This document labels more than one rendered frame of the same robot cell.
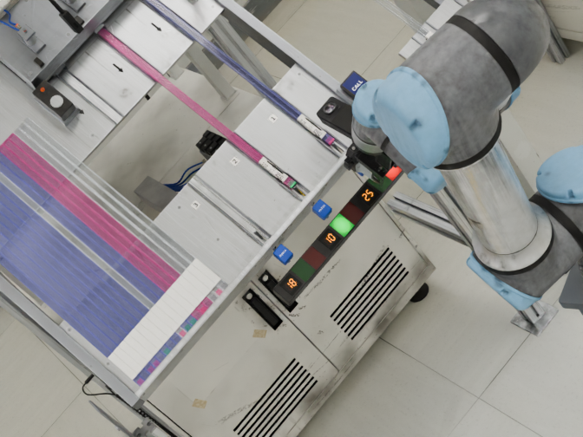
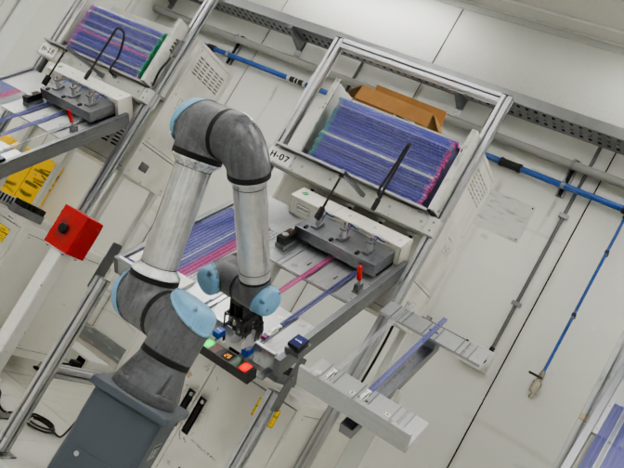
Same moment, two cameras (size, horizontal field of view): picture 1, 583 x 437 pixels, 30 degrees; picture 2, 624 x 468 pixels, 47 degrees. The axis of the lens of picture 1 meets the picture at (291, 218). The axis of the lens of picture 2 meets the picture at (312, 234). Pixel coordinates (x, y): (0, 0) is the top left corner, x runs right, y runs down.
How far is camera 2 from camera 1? 1.80 m
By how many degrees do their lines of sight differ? 56
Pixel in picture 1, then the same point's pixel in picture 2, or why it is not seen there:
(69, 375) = not seen: hidden behind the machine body
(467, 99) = (197, 111)
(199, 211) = not seen: hidden behind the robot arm
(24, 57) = (308, 223)
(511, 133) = not seen: outside the picture
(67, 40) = (319, 236)
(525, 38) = (228, 123)
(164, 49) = (321, 279)
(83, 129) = (273, 251)
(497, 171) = (175, 184)
